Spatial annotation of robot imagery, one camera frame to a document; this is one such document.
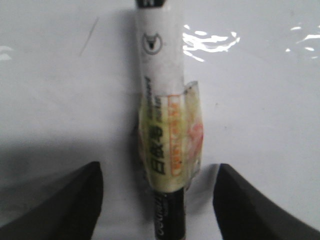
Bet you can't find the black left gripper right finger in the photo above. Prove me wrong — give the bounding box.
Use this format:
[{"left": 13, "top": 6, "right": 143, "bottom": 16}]
[{"left": 212, "top": 163, "right": 320, "bottom": 240}]

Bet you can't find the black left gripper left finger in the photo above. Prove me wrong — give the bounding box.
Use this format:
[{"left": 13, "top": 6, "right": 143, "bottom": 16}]
[{"left": 0, "top": 161, "right": 104, "bottom": 240}]

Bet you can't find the taped black whiteboard marker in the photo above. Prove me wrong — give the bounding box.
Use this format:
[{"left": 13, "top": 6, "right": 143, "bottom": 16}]
[{"left": 135, "top": 0, "right": 204, "bottom": 240}]

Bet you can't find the white whiteboard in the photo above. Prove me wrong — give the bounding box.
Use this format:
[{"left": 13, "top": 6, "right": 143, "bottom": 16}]
[{"left": 0, "top": 0, "right": 320, "bottom": 240}]

